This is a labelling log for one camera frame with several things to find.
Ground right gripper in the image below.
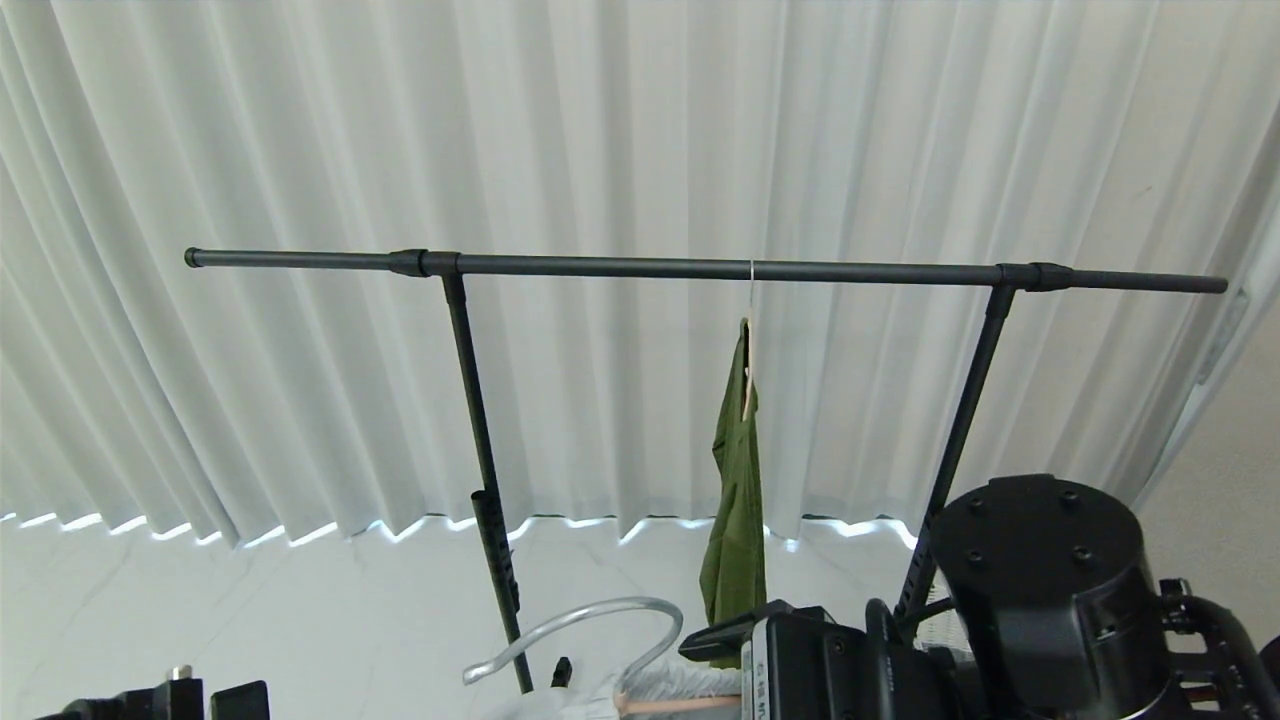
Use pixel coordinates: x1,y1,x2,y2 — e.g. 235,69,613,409
738,598,961,720

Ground green long-sleeved shirt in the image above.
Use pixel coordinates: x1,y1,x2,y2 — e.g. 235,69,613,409
697,318,769,669

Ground pink clothes hanger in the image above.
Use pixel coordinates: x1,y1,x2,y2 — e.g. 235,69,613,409
739,260,759,423
462,596,746,717

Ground pale grey shorts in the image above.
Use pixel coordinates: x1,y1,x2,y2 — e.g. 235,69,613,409
478,662,746,720

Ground black clothes rack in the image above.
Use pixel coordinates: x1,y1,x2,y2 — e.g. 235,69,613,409
184,247,1230,696

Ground white curtain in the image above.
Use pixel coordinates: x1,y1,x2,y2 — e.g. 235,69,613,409
0,0,1280,549

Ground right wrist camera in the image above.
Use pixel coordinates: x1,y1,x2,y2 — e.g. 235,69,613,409
678,598,839,663

